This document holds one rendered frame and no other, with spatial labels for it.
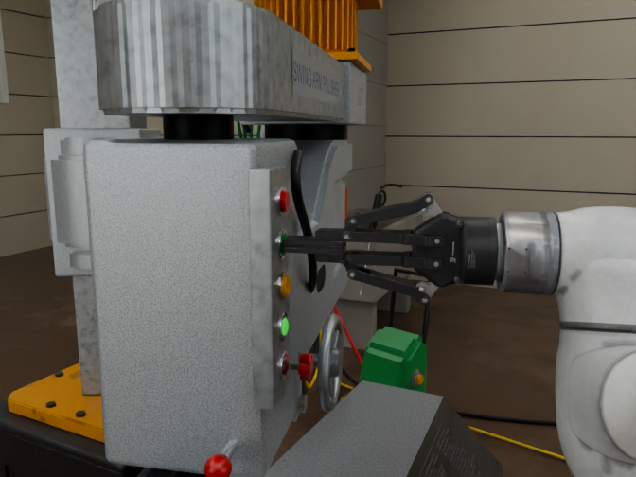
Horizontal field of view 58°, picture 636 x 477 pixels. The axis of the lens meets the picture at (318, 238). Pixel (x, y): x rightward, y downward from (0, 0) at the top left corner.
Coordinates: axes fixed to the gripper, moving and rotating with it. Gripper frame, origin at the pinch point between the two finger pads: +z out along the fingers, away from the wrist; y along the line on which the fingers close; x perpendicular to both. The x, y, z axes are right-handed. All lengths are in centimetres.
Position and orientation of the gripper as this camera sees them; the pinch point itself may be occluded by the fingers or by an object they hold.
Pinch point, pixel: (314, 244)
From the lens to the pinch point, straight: 67.3
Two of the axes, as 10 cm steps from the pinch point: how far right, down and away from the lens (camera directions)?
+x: 1.9, -1.8, 9.6
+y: 0.0, 9.8, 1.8
